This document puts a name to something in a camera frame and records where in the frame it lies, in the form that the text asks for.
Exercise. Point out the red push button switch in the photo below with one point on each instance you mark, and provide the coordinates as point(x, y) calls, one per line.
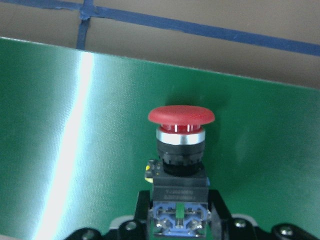
point(180, 186)

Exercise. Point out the green conveyor belt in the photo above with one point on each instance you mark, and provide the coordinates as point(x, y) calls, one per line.
point(75, 139)

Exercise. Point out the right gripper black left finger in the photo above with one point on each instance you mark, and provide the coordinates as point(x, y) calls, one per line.
point(143, 207)

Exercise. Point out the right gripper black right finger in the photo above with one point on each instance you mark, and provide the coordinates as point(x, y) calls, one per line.
point(220, 214)

